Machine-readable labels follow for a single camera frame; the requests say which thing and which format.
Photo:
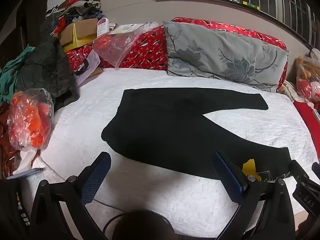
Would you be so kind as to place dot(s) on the plastic bag of orange items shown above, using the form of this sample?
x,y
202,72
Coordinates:
x,y
27,120

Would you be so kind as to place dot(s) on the yellow tag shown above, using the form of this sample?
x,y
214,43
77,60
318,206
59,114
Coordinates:
x,y
250,168

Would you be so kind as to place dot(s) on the black garment with white print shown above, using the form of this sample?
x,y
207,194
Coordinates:
x,y
12,210

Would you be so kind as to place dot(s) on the black pants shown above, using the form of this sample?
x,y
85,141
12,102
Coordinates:
x,y
162,125

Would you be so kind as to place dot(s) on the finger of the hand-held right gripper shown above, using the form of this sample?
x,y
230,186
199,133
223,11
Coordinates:
x,y
298,169
316,167

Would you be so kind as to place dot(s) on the cardboard box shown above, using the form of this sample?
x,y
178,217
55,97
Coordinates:
x,y
82,28

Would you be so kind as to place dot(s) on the bag of plush toys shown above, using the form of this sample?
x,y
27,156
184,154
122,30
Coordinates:
x,y
308,80

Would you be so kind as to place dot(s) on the grey smartphone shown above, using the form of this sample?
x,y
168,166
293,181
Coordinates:
x,y
25,174

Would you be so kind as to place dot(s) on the white quilted bed cover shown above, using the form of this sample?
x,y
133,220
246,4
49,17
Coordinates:
x,y
87,120

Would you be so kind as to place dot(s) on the yellow and green box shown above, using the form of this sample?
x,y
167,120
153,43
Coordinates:
x,y
250,5

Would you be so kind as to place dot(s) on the white paper sheet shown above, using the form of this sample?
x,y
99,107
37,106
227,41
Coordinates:
x,y
93,60

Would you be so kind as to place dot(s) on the white plastic bags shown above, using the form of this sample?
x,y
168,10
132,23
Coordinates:
x,y
132,27

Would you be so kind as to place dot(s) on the grey floral pillow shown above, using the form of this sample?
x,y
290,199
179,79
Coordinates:
x,y
220,52

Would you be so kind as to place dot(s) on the dark round object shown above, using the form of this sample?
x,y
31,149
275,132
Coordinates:
x,y
143,226

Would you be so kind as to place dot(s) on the white packet with pink label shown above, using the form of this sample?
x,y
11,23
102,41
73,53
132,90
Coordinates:
x,y
102,26

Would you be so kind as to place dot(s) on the clear bag with red item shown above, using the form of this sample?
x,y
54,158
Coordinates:
x,y
110,42

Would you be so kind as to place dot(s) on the shiny red cloth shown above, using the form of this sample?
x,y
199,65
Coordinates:
x,y
5,140

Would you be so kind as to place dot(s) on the pile of clothes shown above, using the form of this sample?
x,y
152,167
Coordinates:
x,y
82,5

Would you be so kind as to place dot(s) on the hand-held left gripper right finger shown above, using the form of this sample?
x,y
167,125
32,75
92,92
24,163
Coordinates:
x,y
228,177

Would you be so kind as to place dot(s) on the dark green jacket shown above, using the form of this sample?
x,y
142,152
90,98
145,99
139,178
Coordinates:
x,y
47,65

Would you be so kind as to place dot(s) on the teal cloth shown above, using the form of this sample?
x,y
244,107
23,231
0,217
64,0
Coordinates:
x,y
10,77

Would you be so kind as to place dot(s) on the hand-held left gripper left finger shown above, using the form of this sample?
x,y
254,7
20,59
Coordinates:
x,y
96,177

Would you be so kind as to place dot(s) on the red patterned bedding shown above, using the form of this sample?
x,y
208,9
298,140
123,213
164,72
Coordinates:
x,y
147,52

